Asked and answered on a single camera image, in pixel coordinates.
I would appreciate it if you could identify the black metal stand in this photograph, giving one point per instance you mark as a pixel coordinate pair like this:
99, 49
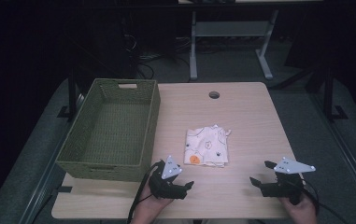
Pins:
72, 96
330, 96

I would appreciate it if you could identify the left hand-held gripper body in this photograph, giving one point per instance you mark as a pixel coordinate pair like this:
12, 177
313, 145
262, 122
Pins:
166, 188

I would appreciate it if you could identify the grey metal desk frame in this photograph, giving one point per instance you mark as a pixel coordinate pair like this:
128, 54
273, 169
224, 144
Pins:
231, 29

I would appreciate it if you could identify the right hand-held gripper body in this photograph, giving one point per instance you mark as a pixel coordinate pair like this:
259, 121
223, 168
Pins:
286, 183

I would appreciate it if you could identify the person's left hand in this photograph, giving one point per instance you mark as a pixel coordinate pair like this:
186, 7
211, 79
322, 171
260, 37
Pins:
150, 208

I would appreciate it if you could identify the white patterned cloth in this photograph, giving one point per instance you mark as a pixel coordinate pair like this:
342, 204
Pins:
206, 146

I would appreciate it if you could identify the green woven basket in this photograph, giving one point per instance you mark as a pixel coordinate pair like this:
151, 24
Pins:
119, 130

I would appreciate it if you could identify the black tape strip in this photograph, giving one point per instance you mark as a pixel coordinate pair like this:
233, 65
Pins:
64, 189

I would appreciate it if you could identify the person's right hand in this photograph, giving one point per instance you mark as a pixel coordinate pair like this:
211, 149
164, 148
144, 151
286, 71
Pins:
301, 211

